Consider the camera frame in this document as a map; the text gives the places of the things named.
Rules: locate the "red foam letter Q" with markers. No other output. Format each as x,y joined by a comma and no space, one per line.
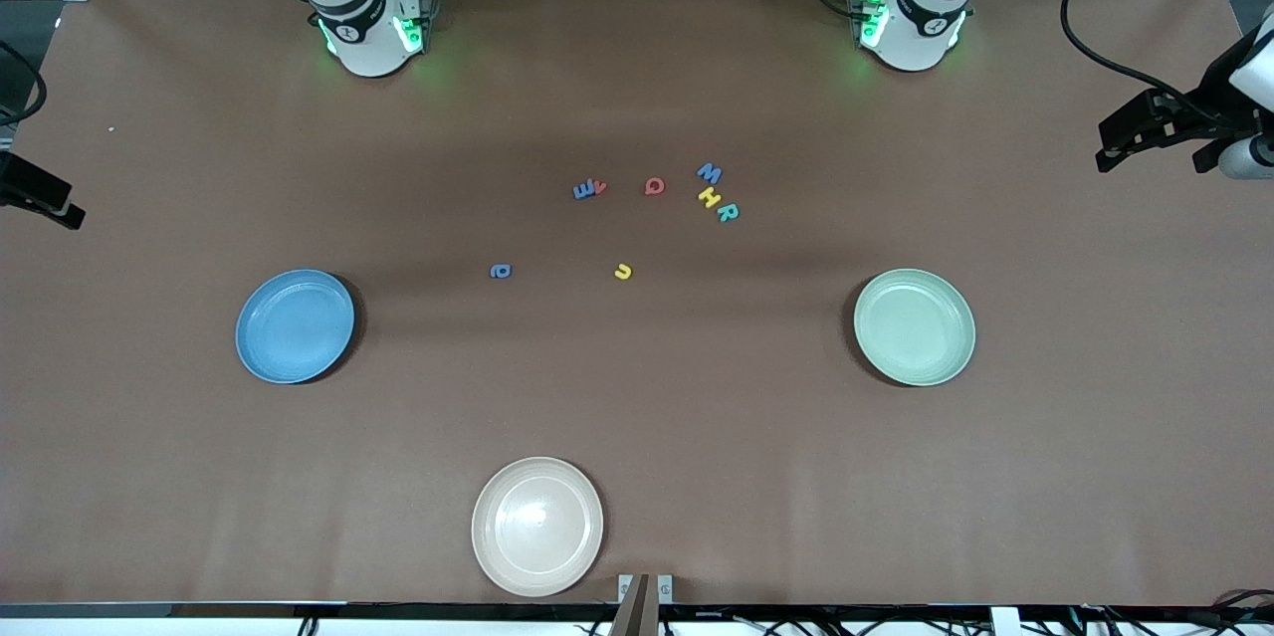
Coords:
647,185

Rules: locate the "pale green plate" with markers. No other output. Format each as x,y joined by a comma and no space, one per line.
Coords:
914,327

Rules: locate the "yellow foam letter H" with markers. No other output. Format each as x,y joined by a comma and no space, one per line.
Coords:
709,197

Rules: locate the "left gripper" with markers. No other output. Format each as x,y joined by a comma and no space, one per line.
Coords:
1215,82

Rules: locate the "blue foam letter M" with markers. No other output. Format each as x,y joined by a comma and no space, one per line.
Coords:
709,173

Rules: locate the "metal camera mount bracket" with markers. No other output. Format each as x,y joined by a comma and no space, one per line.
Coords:
637,611

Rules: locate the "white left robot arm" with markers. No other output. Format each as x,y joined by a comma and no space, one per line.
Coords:
916,9

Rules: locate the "beige plate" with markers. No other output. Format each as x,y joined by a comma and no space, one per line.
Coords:
537,527

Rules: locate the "teal foam letter R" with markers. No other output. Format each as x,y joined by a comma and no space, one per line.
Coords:
727,212

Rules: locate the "blue foam letter e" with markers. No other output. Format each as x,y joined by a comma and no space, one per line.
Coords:
582,191

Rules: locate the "blue plate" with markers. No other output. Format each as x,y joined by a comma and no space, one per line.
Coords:
295,327

